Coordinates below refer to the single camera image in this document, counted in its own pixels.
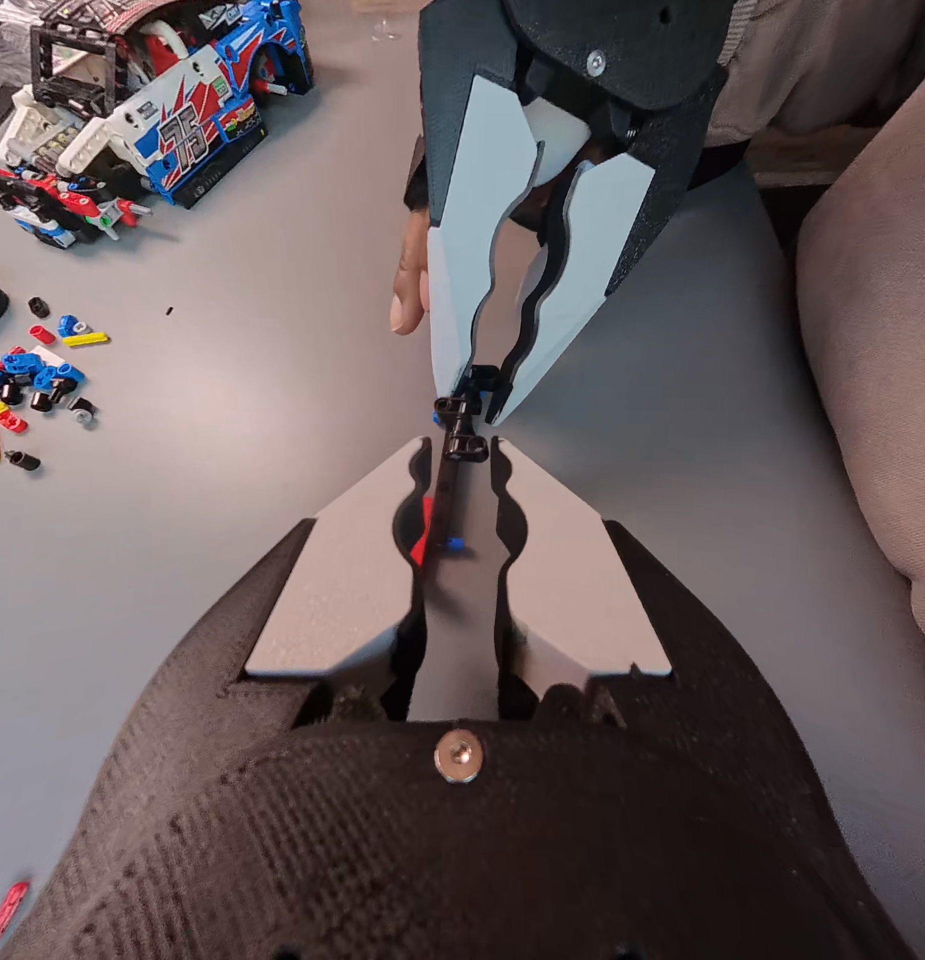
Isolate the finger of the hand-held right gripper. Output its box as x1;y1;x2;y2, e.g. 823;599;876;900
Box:
486;152;658;427
426;73;591;406

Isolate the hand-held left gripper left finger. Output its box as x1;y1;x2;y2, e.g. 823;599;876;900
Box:
243;436;434;723

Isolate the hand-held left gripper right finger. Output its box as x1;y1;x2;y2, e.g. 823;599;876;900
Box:
489;436;675;723

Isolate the black lego beam assembly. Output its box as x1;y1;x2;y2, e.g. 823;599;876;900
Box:
408;408;471;569

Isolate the small black lego connector assembly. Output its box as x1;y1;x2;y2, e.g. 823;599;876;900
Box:
432;365;501;461

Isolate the lego race car model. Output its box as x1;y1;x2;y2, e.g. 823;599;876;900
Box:
0;0;316;250

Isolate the pile of mixed lego parts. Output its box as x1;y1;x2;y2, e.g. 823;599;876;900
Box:
0;296;111;474

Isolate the red lego beam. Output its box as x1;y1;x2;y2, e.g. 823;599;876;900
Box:
0;881;32;948

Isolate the person's right hand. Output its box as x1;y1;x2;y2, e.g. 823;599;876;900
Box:
389;202;434;337

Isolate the clear plastic bag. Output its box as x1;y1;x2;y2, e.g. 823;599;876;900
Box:
0;0;44;84

